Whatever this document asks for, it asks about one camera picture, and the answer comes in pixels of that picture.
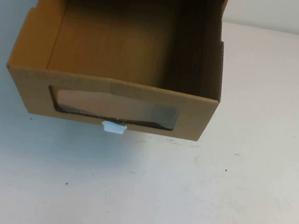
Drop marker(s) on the brown cardboard shoe box sleeve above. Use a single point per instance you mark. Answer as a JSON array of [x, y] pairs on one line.
[[225, 12]]

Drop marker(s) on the brown cardboard shoe box drawer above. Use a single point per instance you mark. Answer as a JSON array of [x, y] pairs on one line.
[[27, 88]]

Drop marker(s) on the white plastic pull tab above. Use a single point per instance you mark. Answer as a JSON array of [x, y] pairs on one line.
[[113, 128]]

